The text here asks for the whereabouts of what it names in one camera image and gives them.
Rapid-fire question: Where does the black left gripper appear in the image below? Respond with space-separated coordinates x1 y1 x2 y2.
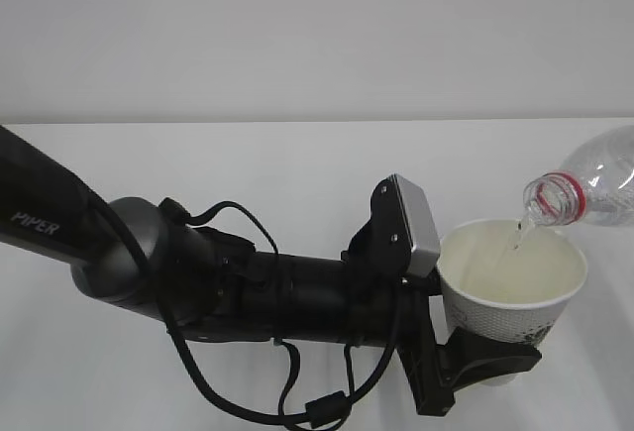
341 252 542 403

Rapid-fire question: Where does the white paper cup green print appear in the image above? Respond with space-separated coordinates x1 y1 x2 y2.
438 219 588 348

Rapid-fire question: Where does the clear Nongfu Spring water bottle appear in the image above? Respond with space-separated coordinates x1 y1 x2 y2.
508 125 633 250

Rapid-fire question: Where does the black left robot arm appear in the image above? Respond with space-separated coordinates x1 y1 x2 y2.
1 130 541 415

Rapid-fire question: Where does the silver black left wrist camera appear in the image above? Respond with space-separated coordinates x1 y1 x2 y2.
347 173 441 281

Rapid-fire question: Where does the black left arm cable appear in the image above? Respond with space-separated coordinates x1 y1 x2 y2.
88 197 402 425

